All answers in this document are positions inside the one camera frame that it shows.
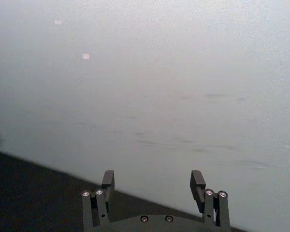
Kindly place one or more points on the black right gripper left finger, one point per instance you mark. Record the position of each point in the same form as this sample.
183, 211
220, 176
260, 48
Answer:
99, 205

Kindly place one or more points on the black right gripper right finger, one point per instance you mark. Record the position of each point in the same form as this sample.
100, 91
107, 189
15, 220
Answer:
211, 205

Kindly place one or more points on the black table cloth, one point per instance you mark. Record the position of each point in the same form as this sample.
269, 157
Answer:
38, 195

